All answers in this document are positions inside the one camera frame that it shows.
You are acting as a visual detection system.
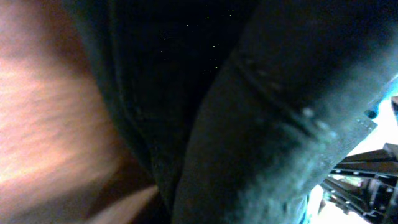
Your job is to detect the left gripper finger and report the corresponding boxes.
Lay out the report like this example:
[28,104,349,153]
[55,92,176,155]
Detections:
[85,186,158,224]

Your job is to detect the black shorts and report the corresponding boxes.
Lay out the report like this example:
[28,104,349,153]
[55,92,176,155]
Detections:
[63,0,397,224]

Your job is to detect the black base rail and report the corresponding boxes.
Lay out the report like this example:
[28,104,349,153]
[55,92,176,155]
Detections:
[320,143,397,224]

